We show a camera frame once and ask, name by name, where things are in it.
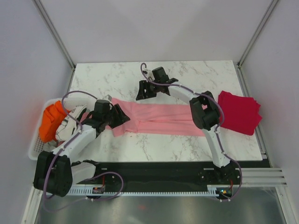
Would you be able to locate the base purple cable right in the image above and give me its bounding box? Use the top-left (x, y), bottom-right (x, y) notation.
top-left (214, 163), bottom-right (245, 203)

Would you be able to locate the white plastic laundry basket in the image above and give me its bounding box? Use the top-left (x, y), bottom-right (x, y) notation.
top-left (28, 97), bottom-right (89, 162)

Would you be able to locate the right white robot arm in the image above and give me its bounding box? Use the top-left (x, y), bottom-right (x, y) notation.
top-left (136, 63), bottom-right (242, 184)

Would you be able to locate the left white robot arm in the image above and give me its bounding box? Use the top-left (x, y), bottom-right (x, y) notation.
top-left (33, 99), bottom-right (130, 197)

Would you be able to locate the aluminium frame post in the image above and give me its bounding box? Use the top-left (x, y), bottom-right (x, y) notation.
top-left (236, 0), bottom-right (280, 68)
top-left (32, 0), bottom-right (76, 71)

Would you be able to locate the white printed t-shirt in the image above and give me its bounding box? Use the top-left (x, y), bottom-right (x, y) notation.
top-left (55, 105), bottom-right (87, 142)

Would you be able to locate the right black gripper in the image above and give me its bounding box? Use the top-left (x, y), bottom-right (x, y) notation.
top-left (136, 80), bottom-right (160, 101)

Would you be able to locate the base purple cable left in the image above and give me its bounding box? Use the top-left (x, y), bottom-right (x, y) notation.
top-left (84, 172), bottom-right (126, 202)

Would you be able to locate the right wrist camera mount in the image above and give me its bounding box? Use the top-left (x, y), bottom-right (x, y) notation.
top-left (143, 69), bottom-right (155, 80)

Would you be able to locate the orange t-shirt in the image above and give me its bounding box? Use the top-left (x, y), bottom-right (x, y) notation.
top-left (39, 100), bottom-right (67, 143)

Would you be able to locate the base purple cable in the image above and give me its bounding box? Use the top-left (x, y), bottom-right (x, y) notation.
top-left (214, 163), bottom-right (245, 203)
top-left (84, 172), bottom-right (126, 202)

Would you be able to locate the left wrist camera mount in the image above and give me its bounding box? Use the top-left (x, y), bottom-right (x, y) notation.
top-left (103, 95), bottom-right (112, 102)

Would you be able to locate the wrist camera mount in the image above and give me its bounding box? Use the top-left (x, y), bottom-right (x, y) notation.
top-left (143, 69), bottom-right (155, 80)
top-left (103, 95), bottom-right (112, 102)

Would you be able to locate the white slotted cable duct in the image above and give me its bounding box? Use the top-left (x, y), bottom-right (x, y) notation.
top-left (67, 185), bottom-right (232, 197)

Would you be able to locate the left aluminium frame post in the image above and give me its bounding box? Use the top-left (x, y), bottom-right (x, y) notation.
top-left (32, 0), bottom-right (76, 71)

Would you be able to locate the right aluminium frame post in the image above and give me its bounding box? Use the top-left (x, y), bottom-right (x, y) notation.
top-left (236, 0), bottom-right (280, 68)

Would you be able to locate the dusty rose t-shirt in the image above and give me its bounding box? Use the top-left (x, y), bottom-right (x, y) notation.
top-left (80, 112), bottom-right (91, 124)

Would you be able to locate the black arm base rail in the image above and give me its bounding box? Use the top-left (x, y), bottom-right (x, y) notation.
top-left (70, 160), bottom-right (243, 193)

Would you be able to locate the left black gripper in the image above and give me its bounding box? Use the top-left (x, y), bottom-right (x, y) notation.
top-left (103, 104), bottom-right (130, 129)

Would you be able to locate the folded red t-shirt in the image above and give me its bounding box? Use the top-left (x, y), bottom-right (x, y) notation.
top-left (218, 91), bottom-right (262, 136)

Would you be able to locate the light pink t-shirt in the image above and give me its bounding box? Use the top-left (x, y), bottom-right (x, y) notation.
top-left (112, 98), bottom-right (205, 137)

